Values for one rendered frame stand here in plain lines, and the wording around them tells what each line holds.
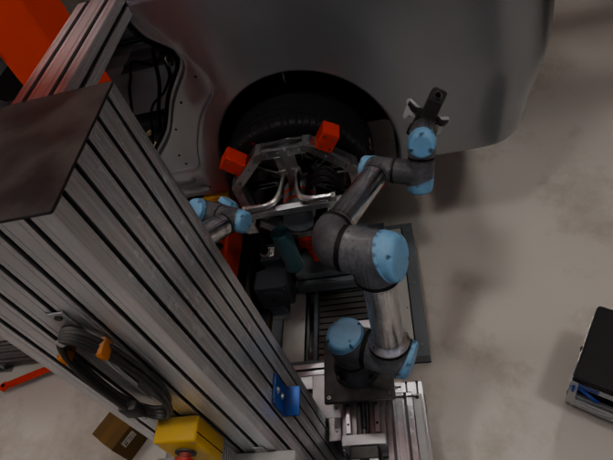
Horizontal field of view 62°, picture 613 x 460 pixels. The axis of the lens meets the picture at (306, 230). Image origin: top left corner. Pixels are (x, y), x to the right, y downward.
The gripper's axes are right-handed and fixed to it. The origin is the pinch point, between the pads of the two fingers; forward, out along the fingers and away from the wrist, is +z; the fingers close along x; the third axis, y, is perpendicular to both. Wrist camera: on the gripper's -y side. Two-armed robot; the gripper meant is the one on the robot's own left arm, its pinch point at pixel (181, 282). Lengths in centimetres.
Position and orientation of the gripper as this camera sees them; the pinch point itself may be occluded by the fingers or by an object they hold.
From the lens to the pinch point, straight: 190.5
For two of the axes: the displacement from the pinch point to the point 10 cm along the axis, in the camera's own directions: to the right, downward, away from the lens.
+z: -4.8, 8.6, 1.8
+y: 8.5, 5.0, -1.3
